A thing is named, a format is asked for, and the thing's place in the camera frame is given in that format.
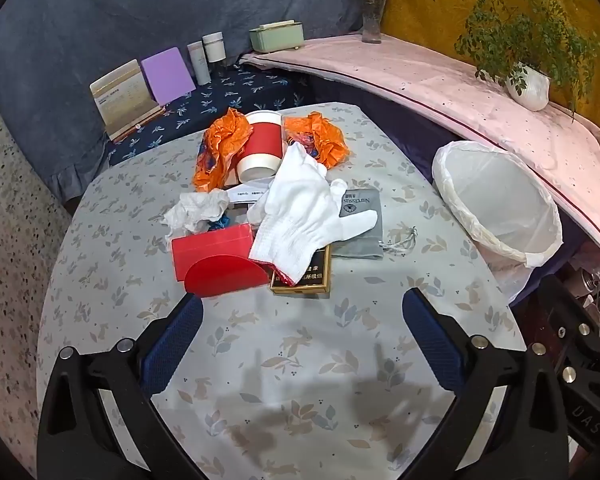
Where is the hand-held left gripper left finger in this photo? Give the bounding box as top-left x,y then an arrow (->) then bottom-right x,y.
36,291 -> 206,480

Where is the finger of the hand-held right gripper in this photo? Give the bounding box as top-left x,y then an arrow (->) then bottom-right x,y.
532,274 -> 600,361

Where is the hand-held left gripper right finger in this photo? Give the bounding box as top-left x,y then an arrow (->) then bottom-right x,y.
401,287 -> 570,480

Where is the waste bin with white liner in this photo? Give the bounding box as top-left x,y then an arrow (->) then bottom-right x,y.
431,140 -> 564,306

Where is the white tissue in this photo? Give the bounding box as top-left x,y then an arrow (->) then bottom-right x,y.
161,190 -> 230,241

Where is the plain orange plastic bag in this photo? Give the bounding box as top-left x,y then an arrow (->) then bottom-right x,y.
192,107 -> 255,193

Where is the orange plastic bag blue print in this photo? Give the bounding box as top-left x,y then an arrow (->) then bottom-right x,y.
283,112 -> 351,168

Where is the red cardboard box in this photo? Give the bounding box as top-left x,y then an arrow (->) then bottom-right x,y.
171,224 -> 272,299

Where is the grey leaf-print tablecloth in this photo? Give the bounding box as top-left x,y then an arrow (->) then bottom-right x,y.
36,101 -> 528,480

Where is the black and gold cigarette box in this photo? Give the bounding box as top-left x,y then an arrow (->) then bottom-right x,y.
270,245 -> 332,296

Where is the white paper receipt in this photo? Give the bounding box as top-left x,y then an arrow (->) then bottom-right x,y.
223,177 -> 276,206

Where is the white knit glove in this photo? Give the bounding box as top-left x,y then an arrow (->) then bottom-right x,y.
248,141 -> 379,283

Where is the red and white paper cup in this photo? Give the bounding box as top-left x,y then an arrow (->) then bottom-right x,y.
237,110 -> 284,184

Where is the green plant in white pot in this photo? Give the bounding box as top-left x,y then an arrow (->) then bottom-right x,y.
426,0 -> 600,117

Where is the pink dotted blanket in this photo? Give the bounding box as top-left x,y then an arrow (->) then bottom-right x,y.
237,32 -> 600,256

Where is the navy leaf-print cloth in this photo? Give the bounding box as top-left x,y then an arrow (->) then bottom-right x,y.
105,65 -> 311,168

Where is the purple card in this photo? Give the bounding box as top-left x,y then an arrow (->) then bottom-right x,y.
141,47 -> 195,106

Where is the slim grey-white bottle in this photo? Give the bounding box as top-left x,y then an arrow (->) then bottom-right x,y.
187,41 -> 212,86

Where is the white jar with dark base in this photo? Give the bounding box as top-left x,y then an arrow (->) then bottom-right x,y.
202,32 -> 227,78

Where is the pale green tissue box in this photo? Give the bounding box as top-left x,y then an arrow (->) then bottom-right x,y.
249,18 -> 306,53

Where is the glass vase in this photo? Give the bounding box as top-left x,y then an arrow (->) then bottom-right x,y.
361,0 -> 388,44

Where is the blue-grey cloth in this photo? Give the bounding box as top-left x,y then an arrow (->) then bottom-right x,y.
0,0 -> 391,201

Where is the mustard yellow cloth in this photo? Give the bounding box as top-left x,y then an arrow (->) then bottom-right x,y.
385,0 -> 600,148

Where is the grey drawstring pouch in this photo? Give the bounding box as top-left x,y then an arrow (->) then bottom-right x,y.
330,189 -> 418,260

